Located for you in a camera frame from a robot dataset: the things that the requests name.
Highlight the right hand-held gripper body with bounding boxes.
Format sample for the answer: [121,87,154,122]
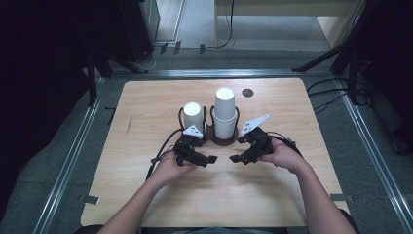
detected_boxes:
[237,113,276,155]

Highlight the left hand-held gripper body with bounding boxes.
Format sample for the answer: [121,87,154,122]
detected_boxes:
[173,125,204,166]

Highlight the dark brown double cup holder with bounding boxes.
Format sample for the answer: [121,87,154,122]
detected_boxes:
[177,105,241,146]

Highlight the person's left hand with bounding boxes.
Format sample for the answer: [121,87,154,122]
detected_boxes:
[152,150,198,189]

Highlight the person's right hand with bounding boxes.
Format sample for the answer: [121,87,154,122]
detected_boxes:
[259,139,308,175]

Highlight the black tape strip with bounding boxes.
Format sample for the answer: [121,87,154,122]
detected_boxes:
[330,193,355,203]
[77,194,100,206]
[104,106,117,126]

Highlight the black metal stand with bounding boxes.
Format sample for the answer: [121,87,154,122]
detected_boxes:
[85,48,147,106]

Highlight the black tripod stand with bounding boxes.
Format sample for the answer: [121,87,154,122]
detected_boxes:
[291,0,373,105]

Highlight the dark cabinet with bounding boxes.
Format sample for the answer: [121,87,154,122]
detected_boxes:
[118,0,161,63]

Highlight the light wooden panel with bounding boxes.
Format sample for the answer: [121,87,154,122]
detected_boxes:
[155,0,186,43]

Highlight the light wooden furniture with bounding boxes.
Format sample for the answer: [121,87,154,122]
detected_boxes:
[213,0,368,50]

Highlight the left hand-held gripper black cable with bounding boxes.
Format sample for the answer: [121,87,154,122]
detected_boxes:
[145,128,184,181]

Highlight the hand-held gripper black cable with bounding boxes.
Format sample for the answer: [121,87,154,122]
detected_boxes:
[145,128,184,181]
[269,131,305,159]

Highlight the right hand-held gripper black cable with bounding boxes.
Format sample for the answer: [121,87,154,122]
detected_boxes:
[269,131,305,159]

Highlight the black floor cables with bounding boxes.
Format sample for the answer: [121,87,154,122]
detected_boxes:
[306,77,351,115]

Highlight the white floor cable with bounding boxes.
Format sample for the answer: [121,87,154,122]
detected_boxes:
[132,45,164,73]

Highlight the metal floor rail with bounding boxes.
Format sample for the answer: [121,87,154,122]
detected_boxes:
[335,77,413,234]
[32,77,105,234]

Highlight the black hanging cable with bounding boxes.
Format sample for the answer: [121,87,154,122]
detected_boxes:
[215,0,236,50]

